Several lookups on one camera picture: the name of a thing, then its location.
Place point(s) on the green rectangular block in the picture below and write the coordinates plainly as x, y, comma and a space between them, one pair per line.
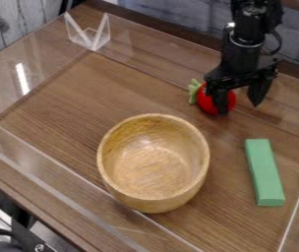
268, 190

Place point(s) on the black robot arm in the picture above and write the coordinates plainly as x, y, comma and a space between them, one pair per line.
255, 18

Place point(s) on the clear acrylic tray walls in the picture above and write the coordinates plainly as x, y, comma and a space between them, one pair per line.
62, 96

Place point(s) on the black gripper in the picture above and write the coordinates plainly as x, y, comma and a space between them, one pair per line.
243, 68

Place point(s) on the wooden bowl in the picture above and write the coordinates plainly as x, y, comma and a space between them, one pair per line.
152, 160

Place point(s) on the red felt fruit green leaves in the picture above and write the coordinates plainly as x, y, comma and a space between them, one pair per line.
199, 98

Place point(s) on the clear acrylic corner bracket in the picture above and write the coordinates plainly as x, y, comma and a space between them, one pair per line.
89, 38

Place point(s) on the black camera mount with cable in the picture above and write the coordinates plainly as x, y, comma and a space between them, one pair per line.
17, 239

